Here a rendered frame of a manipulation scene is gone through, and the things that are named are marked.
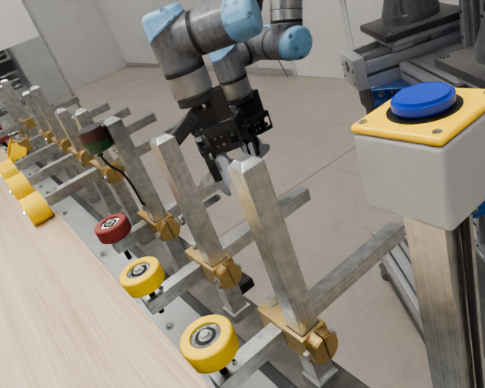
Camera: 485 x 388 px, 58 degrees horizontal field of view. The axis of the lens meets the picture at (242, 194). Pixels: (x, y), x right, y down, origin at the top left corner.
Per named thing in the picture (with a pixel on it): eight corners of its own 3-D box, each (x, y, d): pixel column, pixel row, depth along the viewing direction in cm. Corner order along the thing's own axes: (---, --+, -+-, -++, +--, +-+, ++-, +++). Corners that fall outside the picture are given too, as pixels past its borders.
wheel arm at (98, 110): (108, 108, 197) (105, 102, 196) (110, 108, 195) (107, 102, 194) (31, 146, 183) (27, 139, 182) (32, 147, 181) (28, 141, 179)
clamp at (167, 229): (160, 217, 116) (152, 202, 114) (183, 233, 105) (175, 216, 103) (142, 229, 114) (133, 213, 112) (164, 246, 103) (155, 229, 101)
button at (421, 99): (416, 101, 32) (413, 79, 31) (469, 105, 29) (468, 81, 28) (381, 126, 30) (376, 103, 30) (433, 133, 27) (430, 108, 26)
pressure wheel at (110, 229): (137, 243, 113) (118, 207, 108) (150, 254, 107) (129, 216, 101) (110, 261, 110) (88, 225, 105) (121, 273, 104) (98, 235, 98)
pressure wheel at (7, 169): (21, 174, 154) (23, 180, 161) (8, 155, 154) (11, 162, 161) (4, 182, 152) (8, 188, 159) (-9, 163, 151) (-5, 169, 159)
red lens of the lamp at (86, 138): (102, 129, 96) (98, 120, 95) (112, 133, 91) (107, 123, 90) (78, 142, 94) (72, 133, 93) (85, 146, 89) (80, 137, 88)
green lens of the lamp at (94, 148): (108, 139, 97) (103, 131, 96) (117, 143, 93) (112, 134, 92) (83, 152, 95) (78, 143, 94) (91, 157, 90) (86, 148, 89)
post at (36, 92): (100, 197, 175) (36, 84, 153) (102, 199, 173) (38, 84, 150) (92, 202, 174) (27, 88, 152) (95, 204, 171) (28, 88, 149)
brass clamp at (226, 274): (212, 254, 97) (205, 236, 95) (247, 277, 87) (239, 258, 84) (190, 270, 95) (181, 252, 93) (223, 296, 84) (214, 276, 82)
